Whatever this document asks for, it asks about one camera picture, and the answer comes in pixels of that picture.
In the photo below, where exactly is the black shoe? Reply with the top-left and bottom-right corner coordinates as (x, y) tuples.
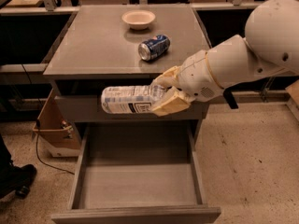
(0, 164), (36, 199)

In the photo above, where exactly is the white paper bowl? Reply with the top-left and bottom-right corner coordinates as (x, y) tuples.
(121, 10), (156, 30)

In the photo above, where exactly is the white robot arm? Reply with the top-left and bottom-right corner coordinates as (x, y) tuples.
(151, 0), (299, 116)

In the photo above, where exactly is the grey drawer cabinet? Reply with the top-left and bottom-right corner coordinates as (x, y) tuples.
(44, 5), (209, 137)

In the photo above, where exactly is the cardboard box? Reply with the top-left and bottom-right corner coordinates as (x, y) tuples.
(33, 91), (80, 158)

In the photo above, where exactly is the blue soda can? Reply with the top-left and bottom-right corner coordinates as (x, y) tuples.
(138, 35), (170, 61)

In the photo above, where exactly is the open grey middle drawer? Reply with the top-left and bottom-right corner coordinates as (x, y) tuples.
(51, 120), (221, 224)

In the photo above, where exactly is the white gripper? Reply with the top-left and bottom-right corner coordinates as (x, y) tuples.
(150, 50), (223, 117)

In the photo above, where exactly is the closed grey top drawer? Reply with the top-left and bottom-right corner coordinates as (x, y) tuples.
(55, 95), (209, 122)

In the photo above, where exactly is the clear plastic water bottle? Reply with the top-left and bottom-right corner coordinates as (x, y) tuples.
(101, 85), (166, 114)

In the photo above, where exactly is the grey metal rail frame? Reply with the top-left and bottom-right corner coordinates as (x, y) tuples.
(0, 0), (299, 86)

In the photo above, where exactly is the black cable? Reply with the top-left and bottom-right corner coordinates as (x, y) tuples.
(20, 63), (76, 175)

